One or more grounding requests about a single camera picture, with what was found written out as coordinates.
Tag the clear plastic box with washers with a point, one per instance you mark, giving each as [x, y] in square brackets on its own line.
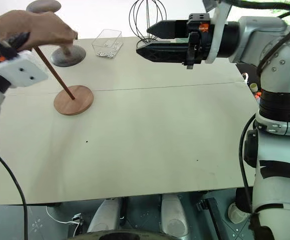
[108, 43]

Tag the silver rounded right leg shell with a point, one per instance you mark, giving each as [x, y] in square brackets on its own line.
[173, 215]

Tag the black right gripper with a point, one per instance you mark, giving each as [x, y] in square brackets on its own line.
[199, 37]

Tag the small red object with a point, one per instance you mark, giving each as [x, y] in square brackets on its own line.
[258, 94]

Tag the dark rounded robot waist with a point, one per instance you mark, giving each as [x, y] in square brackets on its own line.
[124, 236]

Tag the black table clamp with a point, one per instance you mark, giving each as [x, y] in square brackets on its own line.
[213, 215]

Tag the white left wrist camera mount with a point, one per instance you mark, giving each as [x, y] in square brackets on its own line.
[22, 70]

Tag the wooden hat stand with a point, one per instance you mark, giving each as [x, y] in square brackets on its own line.
[73, 102]

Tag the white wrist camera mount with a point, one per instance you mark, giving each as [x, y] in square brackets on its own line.
[22, 70]
[216, 32]

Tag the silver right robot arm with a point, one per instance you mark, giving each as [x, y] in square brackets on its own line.
[280, 57]

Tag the silver rounded left leg shell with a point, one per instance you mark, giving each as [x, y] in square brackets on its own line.
[104, 217]

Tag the tan brown cap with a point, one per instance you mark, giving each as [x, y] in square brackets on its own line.
[34, 27]

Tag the white round floor fixture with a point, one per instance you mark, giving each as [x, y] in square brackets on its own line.
[236, 213]

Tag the silver rounded leg shell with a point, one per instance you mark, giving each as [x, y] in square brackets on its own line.
[104, 217]
[173, 215]

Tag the small white cup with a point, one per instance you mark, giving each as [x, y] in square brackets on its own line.
[253, 87]

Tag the dark grey hat stand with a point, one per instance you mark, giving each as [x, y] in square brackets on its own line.
[68, 56]

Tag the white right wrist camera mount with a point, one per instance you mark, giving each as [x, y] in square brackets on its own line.
[216, 32]

